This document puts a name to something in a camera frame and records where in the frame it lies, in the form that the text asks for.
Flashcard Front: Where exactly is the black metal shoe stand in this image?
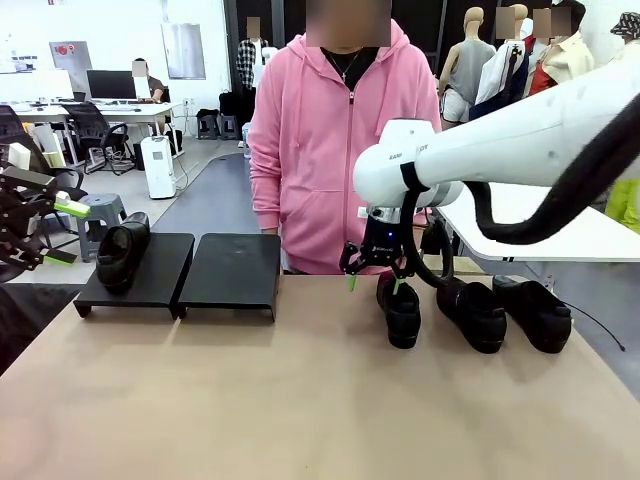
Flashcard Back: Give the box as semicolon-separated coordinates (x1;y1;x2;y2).
73;232;196;321
177;232;283;324

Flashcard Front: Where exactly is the mannequin in plaid shirt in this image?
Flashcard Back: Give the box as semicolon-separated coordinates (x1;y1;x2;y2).
235;17;271;91

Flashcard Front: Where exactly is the black leather shoe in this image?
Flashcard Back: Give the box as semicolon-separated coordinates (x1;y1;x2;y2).
94;211;152;295
492;273;573;355
435;277;509;355
375;272;422;350

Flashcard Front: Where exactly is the mannequin in cream jacket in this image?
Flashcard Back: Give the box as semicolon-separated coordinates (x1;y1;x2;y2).
542;0;596;89

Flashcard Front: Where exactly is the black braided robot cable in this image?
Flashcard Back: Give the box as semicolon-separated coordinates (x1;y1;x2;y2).
399;92;640;291

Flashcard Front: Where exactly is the white air purifier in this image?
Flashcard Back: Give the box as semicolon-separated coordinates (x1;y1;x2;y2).
139;134;177;200

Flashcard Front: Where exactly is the person's right forearm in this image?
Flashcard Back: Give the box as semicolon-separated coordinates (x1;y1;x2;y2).
248;144;284;232

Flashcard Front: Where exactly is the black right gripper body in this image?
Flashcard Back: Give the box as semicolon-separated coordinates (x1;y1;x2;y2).
360;219;406;264

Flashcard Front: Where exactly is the grey plastic stool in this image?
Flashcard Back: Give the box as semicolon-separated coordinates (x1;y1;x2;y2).
73;193;129;264

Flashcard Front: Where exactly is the mannequin in red top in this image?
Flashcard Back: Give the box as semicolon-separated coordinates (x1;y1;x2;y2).
524;7;559;99

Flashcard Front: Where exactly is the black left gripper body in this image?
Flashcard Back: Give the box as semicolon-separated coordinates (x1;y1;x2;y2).
0;197;36;236

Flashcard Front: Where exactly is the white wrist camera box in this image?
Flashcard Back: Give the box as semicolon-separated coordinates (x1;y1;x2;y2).
7;142;35;171

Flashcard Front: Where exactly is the mannequin in white navy jacket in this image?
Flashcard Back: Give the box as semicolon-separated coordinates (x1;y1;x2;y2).
469;4;531;121

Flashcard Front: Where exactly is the silver cross necklace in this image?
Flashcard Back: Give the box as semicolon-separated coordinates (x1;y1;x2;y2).
324;47;364;81

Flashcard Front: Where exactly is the black backpack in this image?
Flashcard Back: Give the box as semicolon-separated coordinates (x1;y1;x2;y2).
218;89;249;119

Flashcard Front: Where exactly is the beige cardboard box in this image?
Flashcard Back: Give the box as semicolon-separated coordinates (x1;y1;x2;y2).
27;122;66;169

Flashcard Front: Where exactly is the white table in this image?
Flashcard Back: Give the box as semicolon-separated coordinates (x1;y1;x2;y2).
434;182;640;264

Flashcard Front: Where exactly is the black computer monitor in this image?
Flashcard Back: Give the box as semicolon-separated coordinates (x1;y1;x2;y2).
85;68;139;101

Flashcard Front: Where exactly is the white computer monitor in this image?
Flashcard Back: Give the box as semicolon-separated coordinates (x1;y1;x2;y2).
29;68;75;101

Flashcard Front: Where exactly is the neon yellow garment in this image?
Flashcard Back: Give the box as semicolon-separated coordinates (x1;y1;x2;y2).
604;177;640;236

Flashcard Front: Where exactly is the white office desk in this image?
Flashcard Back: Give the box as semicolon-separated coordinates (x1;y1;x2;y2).
0;99;185;166

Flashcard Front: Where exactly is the thin black cable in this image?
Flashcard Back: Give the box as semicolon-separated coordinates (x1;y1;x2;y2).
562;299;627;352

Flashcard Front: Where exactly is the mannequin in grey tank top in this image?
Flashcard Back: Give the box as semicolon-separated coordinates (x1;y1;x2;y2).
438;7;499;124

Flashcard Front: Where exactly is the person in pink hoodie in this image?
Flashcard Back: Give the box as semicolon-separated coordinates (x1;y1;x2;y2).
247;0;444;276

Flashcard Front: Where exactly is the black office chair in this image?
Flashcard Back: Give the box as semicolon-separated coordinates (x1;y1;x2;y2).
64;101;136;176
0;104;90;236

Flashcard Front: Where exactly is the seated person at desk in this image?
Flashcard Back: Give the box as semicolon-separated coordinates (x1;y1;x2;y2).
130;57;166;104

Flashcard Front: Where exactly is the grey wall cabinet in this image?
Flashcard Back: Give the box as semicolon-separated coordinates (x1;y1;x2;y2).
48;40;94;84

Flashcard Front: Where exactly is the silver wall panel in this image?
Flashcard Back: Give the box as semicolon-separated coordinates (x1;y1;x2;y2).
160;22;207;81

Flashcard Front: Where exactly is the mannequin with bucket hat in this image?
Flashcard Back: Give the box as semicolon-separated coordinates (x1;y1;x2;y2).
597;12;640;76

